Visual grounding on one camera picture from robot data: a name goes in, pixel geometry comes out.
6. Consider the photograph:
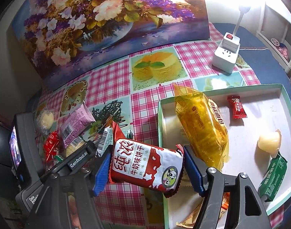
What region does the red white milk biscuit pack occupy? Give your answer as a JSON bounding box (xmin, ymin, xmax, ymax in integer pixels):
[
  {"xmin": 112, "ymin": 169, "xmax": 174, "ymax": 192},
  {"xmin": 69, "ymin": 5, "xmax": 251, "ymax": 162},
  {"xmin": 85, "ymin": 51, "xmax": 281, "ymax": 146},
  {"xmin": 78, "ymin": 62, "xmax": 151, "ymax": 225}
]
[{"xmin": 109, "ymin": 122, "xmax": 184, "ymax": 198}]

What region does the round white pastry pack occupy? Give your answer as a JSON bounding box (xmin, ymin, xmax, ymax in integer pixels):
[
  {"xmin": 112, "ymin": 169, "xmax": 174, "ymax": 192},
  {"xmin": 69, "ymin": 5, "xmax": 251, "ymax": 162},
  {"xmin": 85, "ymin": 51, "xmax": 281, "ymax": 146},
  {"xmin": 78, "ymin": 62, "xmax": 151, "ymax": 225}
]
[{"xmin": 35, "ymin": 109, "xmax": 54, "ymax": 135}]

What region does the pink checkered tablecloth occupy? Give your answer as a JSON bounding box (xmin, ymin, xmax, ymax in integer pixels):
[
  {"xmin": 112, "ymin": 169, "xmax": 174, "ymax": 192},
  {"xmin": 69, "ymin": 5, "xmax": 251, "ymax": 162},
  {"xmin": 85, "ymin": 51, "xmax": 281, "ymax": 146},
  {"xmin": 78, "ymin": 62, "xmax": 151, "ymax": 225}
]
[{"xmin": 26, "ymin": 22, "xmax": 286, "ymax": 229}]

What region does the jelly cup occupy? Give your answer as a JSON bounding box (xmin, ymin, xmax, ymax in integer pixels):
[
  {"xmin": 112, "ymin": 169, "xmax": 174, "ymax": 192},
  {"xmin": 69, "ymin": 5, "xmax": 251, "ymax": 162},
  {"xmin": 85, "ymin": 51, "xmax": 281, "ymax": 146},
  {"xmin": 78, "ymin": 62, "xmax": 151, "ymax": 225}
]
[{"xmin": 257, "ymin": 129, "xmax": 281, "ymax": 158}]

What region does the white shelf rack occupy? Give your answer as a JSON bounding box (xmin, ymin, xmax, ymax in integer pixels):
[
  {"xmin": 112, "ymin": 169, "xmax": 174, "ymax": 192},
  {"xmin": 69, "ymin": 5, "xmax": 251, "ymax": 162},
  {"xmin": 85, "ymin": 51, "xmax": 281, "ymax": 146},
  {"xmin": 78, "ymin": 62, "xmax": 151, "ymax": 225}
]
[{"xmin": 256, "ymin": 0, "xmax": 291, "ymax": 77}]

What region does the green white snack pack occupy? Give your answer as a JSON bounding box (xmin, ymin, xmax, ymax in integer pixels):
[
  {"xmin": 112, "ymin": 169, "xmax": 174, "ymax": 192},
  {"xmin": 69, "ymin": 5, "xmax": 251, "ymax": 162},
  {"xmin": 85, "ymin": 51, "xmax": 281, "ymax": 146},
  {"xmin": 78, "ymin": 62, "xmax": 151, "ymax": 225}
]
[{"xmin": 64, "ymin": 126, "xmax": 134, "ymax": 158}]

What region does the small red candy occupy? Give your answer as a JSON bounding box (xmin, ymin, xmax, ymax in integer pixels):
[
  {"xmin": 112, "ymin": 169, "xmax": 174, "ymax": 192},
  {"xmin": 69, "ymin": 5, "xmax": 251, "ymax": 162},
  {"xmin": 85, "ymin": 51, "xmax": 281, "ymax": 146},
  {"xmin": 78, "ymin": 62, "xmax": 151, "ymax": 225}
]
[{"xmin": 227, "ymin": 95, "xmax": 247, "ymax": 119}]

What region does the pink snack pack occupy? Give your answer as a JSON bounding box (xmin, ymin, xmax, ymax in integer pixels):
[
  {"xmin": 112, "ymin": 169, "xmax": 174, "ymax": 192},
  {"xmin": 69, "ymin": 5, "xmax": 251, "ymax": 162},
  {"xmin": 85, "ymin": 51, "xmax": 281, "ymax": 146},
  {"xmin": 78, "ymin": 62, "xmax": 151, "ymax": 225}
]
[{"xmin": 60, "ymin": 102, "xmax": 95, "ymax": 148}]

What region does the white teal tray box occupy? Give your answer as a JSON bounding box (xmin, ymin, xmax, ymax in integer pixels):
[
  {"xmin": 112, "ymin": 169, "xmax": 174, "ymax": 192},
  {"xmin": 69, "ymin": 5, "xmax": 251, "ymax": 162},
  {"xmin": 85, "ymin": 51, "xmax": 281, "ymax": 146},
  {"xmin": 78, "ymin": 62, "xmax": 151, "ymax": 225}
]
[{"xmin": 158, "ymin": 84, "xmax": 291, "ymax": 228}]

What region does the flower painting canvas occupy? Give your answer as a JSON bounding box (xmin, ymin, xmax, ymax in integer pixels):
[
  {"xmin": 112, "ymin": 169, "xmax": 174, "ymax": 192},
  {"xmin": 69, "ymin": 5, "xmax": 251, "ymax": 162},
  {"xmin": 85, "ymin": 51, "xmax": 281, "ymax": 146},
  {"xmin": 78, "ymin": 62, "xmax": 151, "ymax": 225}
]
[{"xmin": 12, "ymin": 0, "xmax": 210, "ymax": 90}]

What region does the yellow bread snack bag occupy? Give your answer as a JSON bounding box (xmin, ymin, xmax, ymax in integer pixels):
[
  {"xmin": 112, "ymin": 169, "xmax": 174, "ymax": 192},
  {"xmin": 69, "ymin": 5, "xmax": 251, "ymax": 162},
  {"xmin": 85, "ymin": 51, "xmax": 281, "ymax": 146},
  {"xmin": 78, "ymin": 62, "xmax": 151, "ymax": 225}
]
[{"xmin": 174, "ymin": 84, "xmax": 229, "ymax": 171}]

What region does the red candy packet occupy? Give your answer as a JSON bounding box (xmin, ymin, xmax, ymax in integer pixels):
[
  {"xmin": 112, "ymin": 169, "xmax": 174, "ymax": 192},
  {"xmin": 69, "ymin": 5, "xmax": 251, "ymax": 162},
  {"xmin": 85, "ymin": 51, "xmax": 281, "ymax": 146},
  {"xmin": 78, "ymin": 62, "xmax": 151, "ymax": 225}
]
[{"xmin": 43, "ymin": 131, "xmax": 60, "ymax": 162}]

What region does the orange snack wrapper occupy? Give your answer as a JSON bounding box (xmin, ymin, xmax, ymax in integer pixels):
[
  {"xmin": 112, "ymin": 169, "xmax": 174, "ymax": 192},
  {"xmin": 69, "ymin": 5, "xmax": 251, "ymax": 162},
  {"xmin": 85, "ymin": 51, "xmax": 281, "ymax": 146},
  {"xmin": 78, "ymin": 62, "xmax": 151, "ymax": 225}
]
[{"xmin": 175, "ymin": 191, "xmax": 231, "ymax": 229}]

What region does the white power socket cube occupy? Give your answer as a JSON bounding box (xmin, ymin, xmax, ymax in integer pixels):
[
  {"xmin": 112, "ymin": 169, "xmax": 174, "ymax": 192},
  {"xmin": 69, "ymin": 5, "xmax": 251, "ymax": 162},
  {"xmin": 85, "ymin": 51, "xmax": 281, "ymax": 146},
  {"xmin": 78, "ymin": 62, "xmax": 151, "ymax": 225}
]
[{"xmin": 212, "ymin": 32, "xmax": 240, "ymax": 74}]

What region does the green snack bar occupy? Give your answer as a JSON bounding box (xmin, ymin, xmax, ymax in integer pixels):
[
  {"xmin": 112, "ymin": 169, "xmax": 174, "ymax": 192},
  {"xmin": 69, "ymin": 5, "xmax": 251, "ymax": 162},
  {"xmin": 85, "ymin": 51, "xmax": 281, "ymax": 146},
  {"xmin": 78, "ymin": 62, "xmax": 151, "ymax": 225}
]
[{"xmin": 258, "ymin": 152, "xmax": 287, "ymax": 203}]

